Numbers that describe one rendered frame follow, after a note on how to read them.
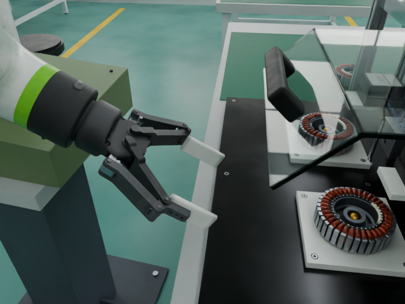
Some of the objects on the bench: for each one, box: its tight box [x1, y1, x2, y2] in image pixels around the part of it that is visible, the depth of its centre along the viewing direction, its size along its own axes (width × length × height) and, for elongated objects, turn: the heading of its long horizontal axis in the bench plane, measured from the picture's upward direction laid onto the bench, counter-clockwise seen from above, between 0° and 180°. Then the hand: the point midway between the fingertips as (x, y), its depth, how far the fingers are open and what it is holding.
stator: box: [313, 187, 397, 255], centre depth 53 cm, size 11×11×4 cm
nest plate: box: [296, 191, 405, 277], centre depth 54 cm, size 15×15×1 cm
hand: (210, 186), depth 52 cm, fingers open, 13 cm apart
